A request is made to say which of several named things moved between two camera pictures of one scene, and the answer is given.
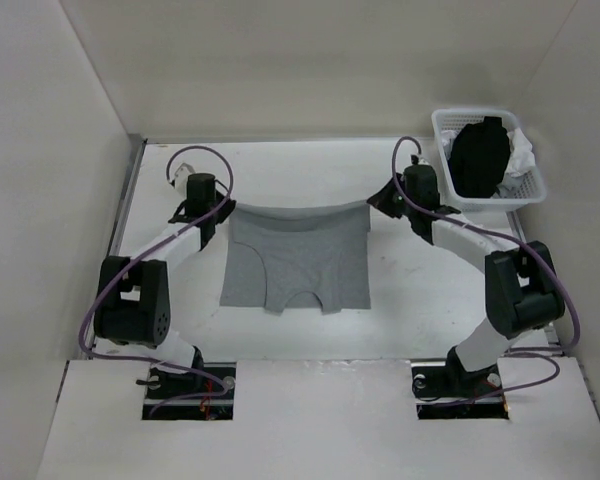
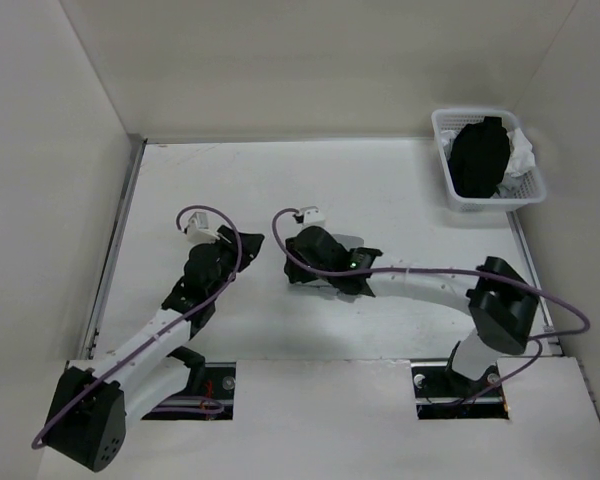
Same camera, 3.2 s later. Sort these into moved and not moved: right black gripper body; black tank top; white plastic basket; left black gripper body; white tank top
Moved: right black gripper body; left black gripper body
Not moved: black tank top; white plastic basket; white tank top
